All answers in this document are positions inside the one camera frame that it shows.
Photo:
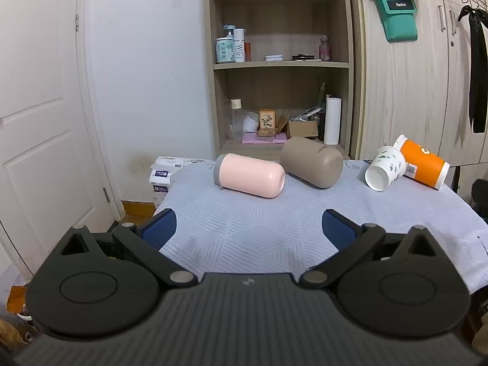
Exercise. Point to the white paper roll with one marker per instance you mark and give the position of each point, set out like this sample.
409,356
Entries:
332,122

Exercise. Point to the pink small bottle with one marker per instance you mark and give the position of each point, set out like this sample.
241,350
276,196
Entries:
324,49

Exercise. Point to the dark green bottle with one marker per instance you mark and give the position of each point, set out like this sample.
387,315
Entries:
322,95

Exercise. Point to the pink flat box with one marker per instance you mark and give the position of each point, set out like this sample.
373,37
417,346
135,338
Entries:
263,138

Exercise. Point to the light blue patterned tablecloth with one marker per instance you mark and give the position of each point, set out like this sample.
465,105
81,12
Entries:
247,232

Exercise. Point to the white bowl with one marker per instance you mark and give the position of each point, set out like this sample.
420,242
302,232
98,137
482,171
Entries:
251,122

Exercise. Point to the white round tin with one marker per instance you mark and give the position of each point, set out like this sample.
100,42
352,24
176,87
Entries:
274,57

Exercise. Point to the pink cup with grey lid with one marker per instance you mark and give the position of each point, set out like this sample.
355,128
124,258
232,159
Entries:
247,174

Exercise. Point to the black chair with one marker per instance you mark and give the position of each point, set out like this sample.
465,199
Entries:
480,196

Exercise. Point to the wooden shelf unit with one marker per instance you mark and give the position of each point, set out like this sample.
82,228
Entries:
280,84

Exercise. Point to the white door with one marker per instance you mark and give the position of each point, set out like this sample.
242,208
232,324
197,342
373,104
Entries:
42,103

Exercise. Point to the taupe cup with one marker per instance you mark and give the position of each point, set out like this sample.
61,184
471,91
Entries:
310,160

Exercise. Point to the orange slim bottle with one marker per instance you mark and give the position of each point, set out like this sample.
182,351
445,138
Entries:
247,51

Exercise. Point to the white tube bottle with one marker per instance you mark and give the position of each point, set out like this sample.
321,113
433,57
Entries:
239,47

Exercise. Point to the orange paper cup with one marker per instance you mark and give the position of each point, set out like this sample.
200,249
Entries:
423,162

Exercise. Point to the wooden box with flower print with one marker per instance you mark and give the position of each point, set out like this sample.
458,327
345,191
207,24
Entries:
267,122

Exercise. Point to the white paper cup green print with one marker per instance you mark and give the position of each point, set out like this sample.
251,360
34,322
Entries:
387,166

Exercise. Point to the black hanging ribbon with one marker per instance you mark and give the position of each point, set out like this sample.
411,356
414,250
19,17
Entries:
478,64

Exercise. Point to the black flat case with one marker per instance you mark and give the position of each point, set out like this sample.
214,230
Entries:
305,57

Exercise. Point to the light wooden wardrobe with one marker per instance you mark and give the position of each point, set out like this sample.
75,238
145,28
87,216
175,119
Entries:
415,95

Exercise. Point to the clear bottle with beige cap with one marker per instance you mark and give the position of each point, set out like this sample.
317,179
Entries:
235,120

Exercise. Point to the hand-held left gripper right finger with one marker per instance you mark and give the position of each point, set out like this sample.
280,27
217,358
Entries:
337,228

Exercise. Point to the orange plastic bag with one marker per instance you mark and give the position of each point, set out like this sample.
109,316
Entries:
17,301

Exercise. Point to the open cardboard box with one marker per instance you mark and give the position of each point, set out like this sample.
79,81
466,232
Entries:
303,129

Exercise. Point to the teal pump bottle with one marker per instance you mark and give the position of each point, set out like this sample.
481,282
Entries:
224,49

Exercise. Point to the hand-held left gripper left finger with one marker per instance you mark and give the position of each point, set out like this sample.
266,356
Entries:
160,227

